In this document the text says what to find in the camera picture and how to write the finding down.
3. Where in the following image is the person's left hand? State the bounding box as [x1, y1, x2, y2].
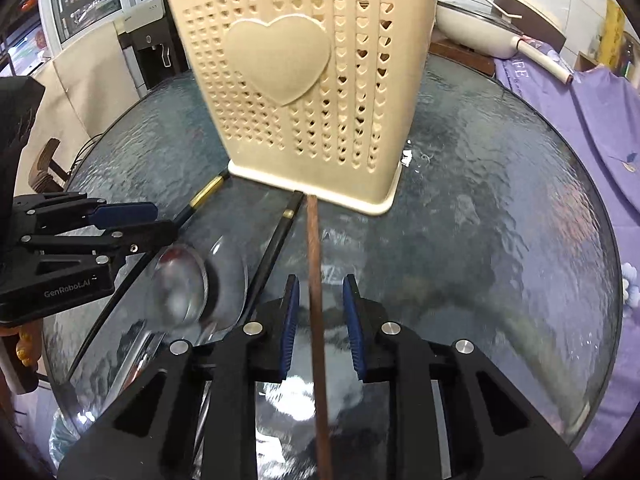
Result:
[0, 320, 42, 370]

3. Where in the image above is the dark wooden sink table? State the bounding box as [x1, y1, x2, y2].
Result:
[428, 39, 496, 77]

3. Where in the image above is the beige plastic utensil holder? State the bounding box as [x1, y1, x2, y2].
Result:
[167, 0, 437, 216]

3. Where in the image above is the wooden chair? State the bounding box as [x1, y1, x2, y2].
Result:
[28, 138, 70, 194]

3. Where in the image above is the sliding window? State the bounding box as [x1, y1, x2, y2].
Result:
[1, 0, 141, 77]

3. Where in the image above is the metal spoon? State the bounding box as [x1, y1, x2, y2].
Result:
[112, 244, 208, 396]

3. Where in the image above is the white pan with lid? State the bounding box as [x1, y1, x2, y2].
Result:
[436, 0, 574, 84]

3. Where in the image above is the yellow box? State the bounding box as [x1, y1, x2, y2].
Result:
[597, 0, 625, 70]

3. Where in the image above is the purple floral cloth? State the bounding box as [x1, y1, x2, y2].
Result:
[495, 54, 639, 479]

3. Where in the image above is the brown white rice cooker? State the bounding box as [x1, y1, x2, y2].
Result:
[492, 0, 566, 52]

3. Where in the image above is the water dispenser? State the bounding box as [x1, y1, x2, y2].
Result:
[114, 0, 190, 98]

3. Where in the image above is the black chopstick gold band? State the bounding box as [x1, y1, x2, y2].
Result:
[67, 170, 230, 378]
[241, 191, 304, 323]

